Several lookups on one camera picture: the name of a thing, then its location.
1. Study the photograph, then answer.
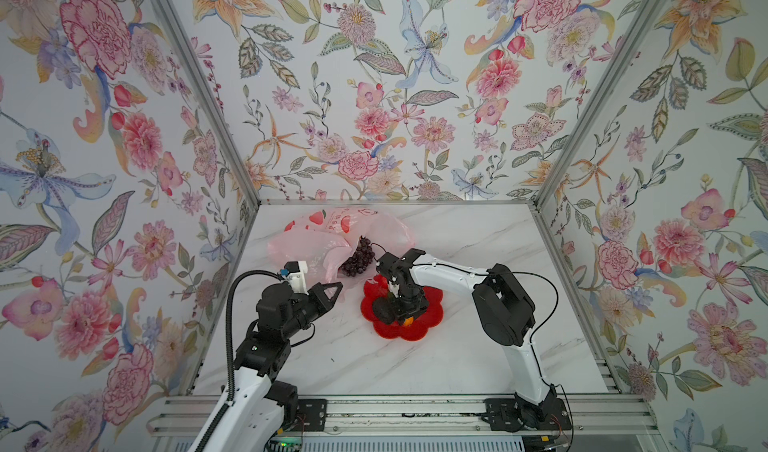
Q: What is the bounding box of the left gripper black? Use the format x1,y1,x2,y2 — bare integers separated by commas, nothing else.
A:
279,284,345,343

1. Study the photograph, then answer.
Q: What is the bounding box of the dark avocado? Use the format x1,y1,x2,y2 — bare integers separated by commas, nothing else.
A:
372,298,397,325

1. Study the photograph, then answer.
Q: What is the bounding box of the red flower-shaped plate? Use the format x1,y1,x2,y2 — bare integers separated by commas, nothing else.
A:
360,275,444,342

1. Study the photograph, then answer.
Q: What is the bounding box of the dark purple grape bunch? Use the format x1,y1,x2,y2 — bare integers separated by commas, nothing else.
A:
339,237,375,277

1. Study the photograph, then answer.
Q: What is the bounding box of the pink plastic bag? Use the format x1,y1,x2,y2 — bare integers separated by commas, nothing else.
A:
267,207,415,284

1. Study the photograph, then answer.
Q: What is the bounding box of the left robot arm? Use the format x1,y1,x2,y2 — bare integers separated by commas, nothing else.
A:
191,282,343,451

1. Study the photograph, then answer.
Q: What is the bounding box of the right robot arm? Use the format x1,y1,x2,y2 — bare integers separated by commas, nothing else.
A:
361,249,572,432

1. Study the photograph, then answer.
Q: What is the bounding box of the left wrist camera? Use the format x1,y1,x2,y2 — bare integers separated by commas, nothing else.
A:
279,261,308,294

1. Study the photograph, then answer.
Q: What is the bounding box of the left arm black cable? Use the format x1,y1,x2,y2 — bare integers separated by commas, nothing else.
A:
191,269,286,452

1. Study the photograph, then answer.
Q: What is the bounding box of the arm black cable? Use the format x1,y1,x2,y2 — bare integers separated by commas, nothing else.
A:
191,269,286,452
371,241,575,452

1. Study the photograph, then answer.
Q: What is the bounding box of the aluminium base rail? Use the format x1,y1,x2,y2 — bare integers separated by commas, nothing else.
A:
147,394,658,437

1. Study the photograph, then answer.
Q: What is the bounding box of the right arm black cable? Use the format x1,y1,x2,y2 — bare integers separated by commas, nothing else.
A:
371,241,575,452

